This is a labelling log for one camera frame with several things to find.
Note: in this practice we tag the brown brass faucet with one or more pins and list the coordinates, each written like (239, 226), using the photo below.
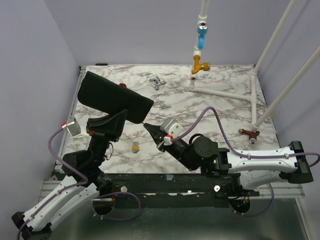
(252, 135)

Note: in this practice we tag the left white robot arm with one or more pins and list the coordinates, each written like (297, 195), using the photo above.
(83, 181)

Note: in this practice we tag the blue valve on pipe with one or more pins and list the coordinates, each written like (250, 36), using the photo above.
(202, 29)

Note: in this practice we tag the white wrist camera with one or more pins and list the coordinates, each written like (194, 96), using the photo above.
(74, 129)
(170, 128)

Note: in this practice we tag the aluminium frame rail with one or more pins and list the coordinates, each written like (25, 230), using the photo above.
(57, 171)

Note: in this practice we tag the red black utility knife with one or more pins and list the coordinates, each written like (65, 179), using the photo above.
(123, 85)

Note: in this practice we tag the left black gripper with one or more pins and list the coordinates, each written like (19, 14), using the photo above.
(108, 127)

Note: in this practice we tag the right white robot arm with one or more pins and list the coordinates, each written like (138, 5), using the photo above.
(259, 166)

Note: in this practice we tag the yellow hex key set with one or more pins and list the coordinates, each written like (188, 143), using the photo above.
(135, 147)

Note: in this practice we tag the orange faucet on pipe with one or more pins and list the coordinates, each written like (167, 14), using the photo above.
(199, 66)

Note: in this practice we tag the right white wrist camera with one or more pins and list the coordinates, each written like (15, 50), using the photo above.
(170, 128)

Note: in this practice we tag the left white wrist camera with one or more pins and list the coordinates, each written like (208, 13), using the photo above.
(74, 129)

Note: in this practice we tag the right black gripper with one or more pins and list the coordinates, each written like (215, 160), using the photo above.
(160, 138)

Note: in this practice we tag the black zip tool case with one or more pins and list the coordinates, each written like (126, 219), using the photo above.
(106, 96)

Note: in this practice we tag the silver metal faucet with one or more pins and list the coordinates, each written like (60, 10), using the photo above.
(157, 82)

